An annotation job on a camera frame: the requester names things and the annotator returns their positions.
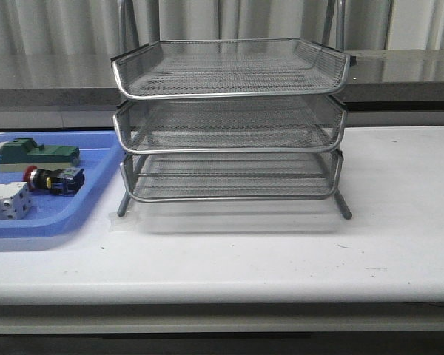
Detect red emergency stop button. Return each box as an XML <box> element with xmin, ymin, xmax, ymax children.
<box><xmin>23</xmin><ymin>166</ymin><xmax>85</xmax><ymax>196</ymax></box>

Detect blue plastic tray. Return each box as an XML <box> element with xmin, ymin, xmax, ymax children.
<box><xmin>0</xmin><ymin>130</ymin><xmax>124</xmax><ymax>238</ymax></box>

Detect dark grey rear counter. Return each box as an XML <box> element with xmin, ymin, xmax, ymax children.
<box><xmin>0</xmin><ymin>50</ymin><xmax>444</xmax><ymax>111</ymax></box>

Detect green and beige switch block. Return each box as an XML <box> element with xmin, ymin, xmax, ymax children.
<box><xmin>0</xmin><ymin>138</ymin><xmax>80</xmax><ymax>172</ymax></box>

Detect silver mesh tray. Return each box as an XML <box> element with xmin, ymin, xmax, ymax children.
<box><xmin>111</xmin><ymin>38</ymin><xmax>353</xmax><ymax>101</ymax></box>
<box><xmin>113</xmin><ymin>95</ymin><xmax>347</xmax><ymax>155</ymax></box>
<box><xmin>121</xmin><ymin>150</ymin><xmax>343</xmax><ymax>203</ymax></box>

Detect silver metal rack frame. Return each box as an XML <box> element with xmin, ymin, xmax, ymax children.
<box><xmin>118</xmin><ymin>56</ymin><xmax>355</xmax><ymax>219</ymax></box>

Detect white circuit breaker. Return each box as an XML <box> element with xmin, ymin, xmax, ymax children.
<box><xmin>0</xmin><ymin>182</ymin><xmax>32</xmax><ymax>220</ymax></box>

